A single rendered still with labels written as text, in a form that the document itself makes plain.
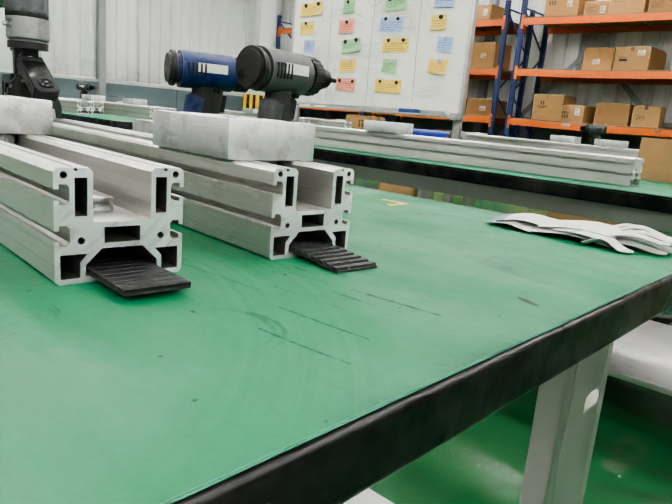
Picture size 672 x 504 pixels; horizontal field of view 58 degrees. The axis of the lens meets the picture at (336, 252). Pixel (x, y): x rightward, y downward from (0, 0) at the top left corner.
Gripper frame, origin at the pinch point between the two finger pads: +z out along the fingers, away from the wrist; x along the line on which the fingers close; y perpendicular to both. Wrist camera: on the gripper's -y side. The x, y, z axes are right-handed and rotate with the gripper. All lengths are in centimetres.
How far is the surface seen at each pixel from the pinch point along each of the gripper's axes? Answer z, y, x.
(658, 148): -9, -44, -194
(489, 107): -46, 506, -904
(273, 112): -11, -58, -14
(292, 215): -2, -84, 3
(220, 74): -16.3, -38.1, -17.7
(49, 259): 0, -83, 24
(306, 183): -4, -80, -2
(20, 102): -10, -52, 17
